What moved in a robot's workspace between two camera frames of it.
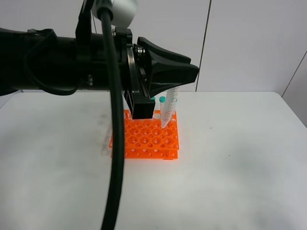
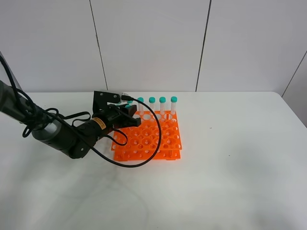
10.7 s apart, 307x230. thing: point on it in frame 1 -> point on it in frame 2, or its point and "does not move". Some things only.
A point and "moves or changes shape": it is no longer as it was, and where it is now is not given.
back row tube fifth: (162, 100) does not move
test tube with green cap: (170, 106) moves or changes shape
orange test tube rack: (147, 138) does not move
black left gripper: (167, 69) -> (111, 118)
